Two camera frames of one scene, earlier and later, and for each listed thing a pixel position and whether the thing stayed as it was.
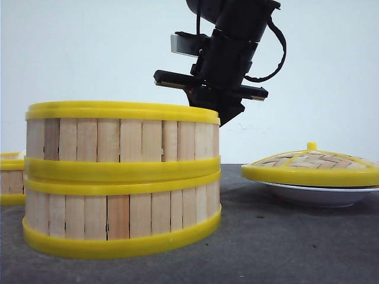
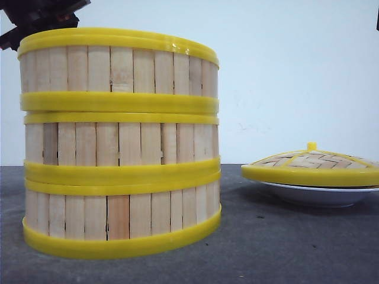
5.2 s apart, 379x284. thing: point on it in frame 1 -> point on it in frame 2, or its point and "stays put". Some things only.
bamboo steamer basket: (118, 219) stays put
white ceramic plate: (320, 197) stays put
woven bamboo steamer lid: (312, 167) stays put
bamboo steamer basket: (12, 181) -> (109, 70)
